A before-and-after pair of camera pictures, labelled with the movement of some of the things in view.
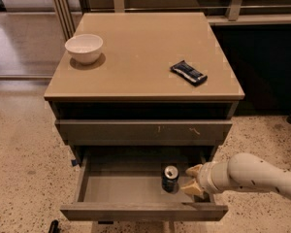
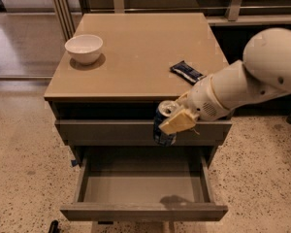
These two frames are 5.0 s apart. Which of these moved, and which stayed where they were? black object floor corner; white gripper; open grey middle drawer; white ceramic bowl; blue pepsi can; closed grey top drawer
Moved: blue pepsi can; white gripper
Stayed: open grey middle drawer; closed grey top drawer; black object floor corner; white ceramic bowl
